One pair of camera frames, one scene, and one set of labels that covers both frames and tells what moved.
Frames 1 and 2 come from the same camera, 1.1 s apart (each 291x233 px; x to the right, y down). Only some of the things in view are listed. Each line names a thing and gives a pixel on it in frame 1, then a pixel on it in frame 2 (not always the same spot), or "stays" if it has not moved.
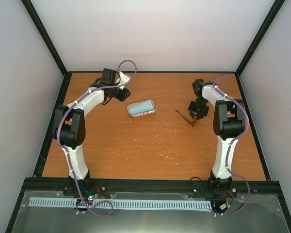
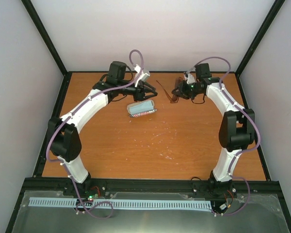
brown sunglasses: [183, 118] to [174, 99]
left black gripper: [122, 95] to [140, 90]
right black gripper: [200, 115] to [181, 92]
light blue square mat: [141, 107] stays
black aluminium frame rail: [58, 185] stays
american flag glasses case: [140, 108] stays
